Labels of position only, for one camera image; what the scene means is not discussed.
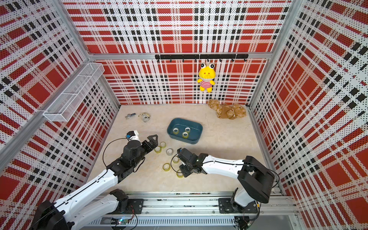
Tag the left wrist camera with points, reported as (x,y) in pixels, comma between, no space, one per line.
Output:
(133,135)

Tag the yellow frog plush toy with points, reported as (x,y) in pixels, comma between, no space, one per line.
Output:
(206,77)

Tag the brown plush bear toy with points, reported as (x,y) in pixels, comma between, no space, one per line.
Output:
(225,111)

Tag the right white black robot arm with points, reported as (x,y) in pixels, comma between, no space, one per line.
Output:
(257,181)

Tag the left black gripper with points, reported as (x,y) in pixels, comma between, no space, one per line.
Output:
(154,143)

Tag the small green circuit board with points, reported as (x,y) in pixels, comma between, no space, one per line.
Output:
(119,221)

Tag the black hook rail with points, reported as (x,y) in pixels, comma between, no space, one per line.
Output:
(201,56)

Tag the small metal blue keychain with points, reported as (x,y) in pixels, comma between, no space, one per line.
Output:
(128,116)

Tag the teal plastic storage box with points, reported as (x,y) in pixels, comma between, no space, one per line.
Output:
(194,135)

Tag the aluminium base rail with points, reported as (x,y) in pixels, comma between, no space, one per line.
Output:
(186,210)

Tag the yellow tape roll bottom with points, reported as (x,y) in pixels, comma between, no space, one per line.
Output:
(179,174)

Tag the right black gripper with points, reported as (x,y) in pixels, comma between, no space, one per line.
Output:
(185,173)

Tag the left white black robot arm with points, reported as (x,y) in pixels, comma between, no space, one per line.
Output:
(74,211)

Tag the white wire mesh basket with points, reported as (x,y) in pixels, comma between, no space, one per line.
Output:
(66,104)

